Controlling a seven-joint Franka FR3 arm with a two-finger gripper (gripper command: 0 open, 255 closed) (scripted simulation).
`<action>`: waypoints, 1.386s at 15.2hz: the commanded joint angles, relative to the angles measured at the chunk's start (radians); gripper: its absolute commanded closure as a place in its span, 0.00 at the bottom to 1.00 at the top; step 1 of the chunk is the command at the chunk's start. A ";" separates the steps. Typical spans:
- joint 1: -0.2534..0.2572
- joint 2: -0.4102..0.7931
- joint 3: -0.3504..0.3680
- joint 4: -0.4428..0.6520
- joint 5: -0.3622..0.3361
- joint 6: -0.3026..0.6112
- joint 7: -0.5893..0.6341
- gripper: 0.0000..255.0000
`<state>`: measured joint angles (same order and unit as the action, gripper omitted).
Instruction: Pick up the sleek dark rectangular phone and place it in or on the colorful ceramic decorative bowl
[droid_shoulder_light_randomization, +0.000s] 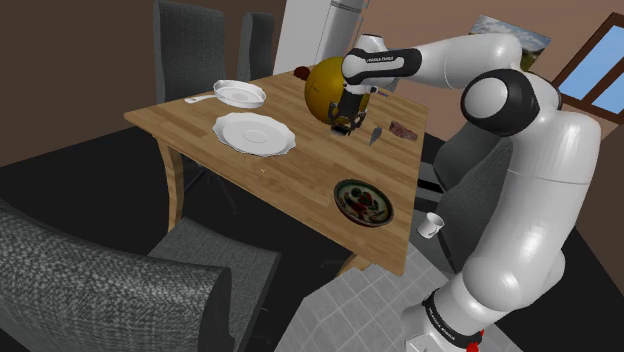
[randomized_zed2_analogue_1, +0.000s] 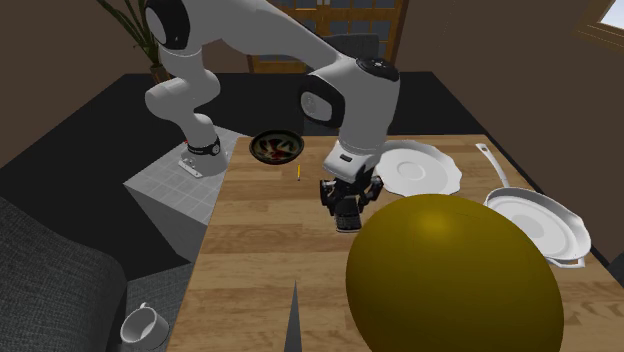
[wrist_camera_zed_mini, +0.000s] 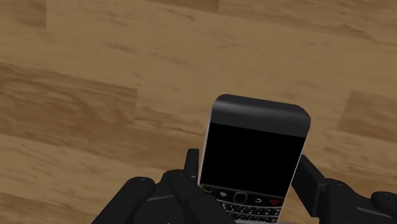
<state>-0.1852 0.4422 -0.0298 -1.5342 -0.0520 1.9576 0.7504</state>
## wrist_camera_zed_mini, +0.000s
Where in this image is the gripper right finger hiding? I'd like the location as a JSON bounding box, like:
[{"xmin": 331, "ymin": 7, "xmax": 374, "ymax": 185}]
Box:
[{"xmin": 291, "ymin": 154, "xmax": 397, "ymax": 224}]

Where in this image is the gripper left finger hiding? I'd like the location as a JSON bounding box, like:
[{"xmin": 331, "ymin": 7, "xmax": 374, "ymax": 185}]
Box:
[{"xmin": 91, "ymin": 148, "xmax": 237, "ymax": 224}]

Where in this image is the black keypad mobile phone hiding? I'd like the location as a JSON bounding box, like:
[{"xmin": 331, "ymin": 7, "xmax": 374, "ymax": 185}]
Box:
[{"xmin": 197, "ymin": 94, "xmax": 312, "ymax": 224}]

